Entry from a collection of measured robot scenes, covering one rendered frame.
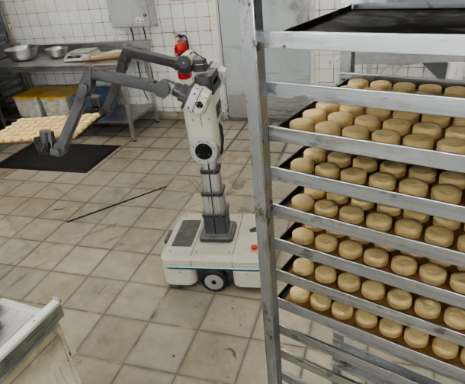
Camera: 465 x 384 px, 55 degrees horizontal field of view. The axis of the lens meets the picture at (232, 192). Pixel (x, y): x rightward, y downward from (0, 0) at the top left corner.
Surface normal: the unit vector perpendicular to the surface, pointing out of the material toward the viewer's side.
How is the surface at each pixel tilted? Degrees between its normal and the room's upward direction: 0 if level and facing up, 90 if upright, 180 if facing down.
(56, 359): 90
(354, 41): 90
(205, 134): 101
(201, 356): 0
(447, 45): 90
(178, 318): 0
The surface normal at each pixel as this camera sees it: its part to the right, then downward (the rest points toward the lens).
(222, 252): -0.09, -0.88
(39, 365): 0.91, 0.12
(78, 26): -0.29, 0.48
